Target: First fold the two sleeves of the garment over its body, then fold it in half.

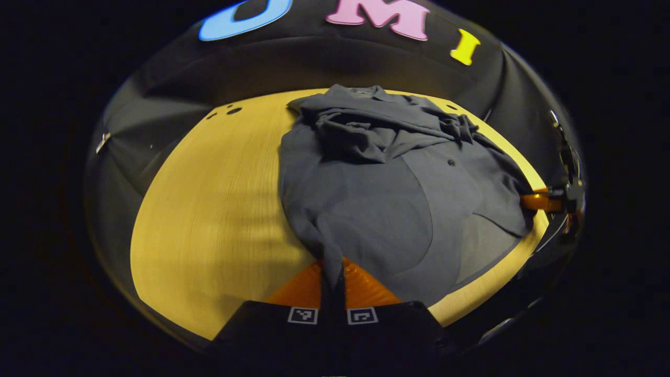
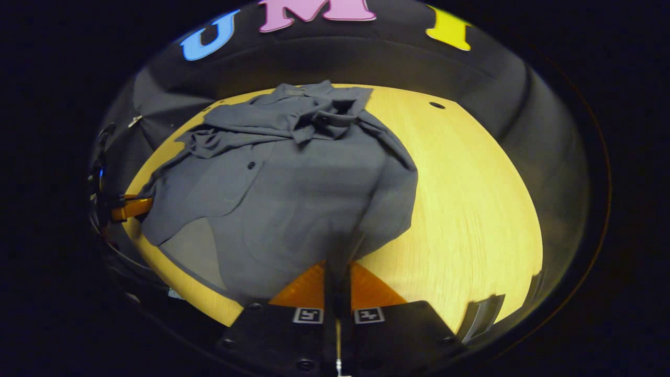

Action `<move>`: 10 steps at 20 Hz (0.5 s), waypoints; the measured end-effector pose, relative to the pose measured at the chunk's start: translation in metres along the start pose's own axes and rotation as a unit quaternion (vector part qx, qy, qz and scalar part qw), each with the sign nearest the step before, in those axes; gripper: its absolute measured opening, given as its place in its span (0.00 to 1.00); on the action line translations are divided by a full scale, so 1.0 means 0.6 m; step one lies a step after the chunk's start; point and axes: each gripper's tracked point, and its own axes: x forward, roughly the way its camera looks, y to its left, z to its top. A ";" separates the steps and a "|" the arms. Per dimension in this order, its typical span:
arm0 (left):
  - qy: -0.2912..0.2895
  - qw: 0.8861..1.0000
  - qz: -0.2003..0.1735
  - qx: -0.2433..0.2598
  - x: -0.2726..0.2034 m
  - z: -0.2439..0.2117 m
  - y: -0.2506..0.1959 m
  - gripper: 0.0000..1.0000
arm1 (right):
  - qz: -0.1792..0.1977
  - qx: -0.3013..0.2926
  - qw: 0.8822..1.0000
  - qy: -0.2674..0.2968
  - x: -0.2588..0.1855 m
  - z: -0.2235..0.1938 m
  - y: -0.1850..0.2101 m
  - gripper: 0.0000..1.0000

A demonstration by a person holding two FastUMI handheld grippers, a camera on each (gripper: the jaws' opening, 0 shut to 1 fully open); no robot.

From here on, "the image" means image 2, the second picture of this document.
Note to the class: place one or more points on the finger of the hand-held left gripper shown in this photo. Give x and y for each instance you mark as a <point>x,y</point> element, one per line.
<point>131,208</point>

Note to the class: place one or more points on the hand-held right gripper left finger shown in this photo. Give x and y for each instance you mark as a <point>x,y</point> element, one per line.
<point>277,335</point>

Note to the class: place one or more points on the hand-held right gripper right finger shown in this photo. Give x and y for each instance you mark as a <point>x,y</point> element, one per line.
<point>398,335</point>

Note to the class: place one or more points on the black backdrop cloth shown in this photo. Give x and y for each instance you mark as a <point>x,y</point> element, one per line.
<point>445,68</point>

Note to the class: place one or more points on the grey button shirt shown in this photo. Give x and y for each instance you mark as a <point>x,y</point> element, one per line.
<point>303,199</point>

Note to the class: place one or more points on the silver backdrop clip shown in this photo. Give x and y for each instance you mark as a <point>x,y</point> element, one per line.
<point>134,121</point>

